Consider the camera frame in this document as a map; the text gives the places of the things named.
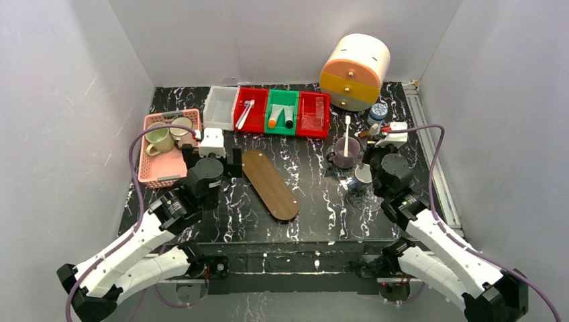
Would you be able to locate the blue white small jar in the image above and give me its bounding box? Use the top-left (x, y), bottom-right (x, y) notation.
top-left (367, 103), bottom-right (389, 125)

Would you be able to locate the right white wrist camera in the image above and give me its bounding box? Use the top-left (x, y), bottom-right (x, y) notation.
top-left (374, 122), bottom-right (409, 148)

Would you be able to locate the white toothbrush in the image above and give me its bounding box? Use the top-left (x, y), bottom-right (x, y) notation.
top-left (356, 164), bottom-right (370, 177)
top-left (343, 115), bottom-right (351, 158)
top-left (236, 100), bottom-right (255, 130)

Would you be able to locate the white plastic bin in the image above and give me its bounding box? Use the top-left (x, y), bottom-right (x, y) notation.
top-left (203, 86), bottom-right (240, 131)

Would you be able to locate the clear acrylic holder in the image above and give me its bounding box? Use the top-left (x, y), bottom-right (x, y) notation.
top-left (304, 97), bottom-right (325, 130)

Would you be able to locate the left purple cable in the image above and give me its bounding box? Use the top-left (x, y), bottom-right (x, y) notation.
top-left (65, 123), bottom-right (210, 322)

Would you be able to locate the black cap toothpaste tube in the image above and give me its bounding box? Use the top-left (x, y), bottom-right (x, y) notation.
top-left (283, 105), bottom-right (295, 129)

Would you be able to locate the purple ceramic mug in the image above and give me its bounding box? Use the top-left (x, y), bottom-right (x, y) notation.
top-left (325, 137), bottom-right (361, 169)

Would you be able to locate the red cap toothpaste tube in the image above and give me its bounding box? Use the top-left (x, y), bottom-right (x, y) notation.
top-left (368, 123), bottom-right (380, 140)

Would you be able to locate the clear wooden-ended toothbrush holder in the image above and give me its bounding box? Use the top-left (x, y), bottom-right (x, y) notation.
top-left (358, 130), bottom-right (372, 140)

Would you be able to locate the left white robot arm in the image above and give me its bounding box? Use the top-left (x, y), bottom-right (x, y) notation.
top-left (56, 145), bottom-right (242, 321)

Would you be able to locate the green ceramic mug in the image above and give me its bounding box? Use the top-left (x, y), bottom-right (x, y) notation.
top-left (144, 122), bottom-right (174, 156)

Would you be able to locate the black front base bar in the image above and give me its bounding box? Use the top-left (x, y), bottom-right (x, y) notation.
top-left (169, 241), bottom-right (424, 301)

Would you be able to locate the red toothbrush bin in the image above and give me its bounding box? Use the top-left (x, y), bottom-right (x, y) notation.
top-left (234, 87), bottom-right (269, 133)

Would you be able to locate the brown oval wooden tray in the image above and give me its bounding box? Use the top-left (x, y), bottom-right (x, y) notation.
top-left (242, 150), bottom-right (300, 222)

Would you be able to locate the green toothpaste bin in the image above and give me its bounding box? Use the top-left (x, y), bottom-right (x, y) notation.
top-left (264, 89), bottom-right (300, 136)

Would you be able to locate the purple cable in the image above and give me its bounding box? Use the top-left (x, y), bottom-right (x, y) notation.
top-left (382, 124), bottom-right (562, 322)
top-left (65, 123), bottom-right (210, 322)

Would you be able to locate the white blue-handled mug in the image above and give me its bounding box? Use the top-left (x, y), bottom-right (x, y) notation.
top-left (347, 163), bottom-right (372, 191)

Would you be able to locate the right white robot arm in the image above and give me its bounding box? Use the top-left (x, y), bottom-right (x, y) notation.
top-left (363, 144), bottom-right (529, 321)

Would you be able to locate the red holder bin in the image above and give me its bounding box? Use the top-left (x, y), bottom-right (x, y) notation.
top-left (296, 91), bottom-right (330, 138)

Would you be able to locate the aluminium side rail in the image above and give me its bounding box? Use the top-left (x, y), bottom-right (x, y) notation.
top-left (403, 81), bottom-right (464, 237)

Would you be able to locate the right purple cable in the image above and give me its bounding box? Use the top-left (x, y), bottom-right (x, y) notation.
top-left (382, 124), bottom-right (562, 322)

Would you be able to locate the orange cap toothpaste tube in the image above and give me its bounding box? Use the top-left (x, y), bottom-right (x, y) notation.
top-left (267, 107), bottom-right (282, 129)

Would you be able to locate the round drawer cabinet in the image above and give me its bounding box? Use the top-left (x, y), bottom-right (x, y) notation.
top-left (319, 34), bottom-right (391, 112)

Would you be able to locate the pink plastic basket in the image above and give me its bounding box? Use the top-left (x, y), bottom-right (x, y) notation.
top-left (138, 109), bottom-right (202, 189)

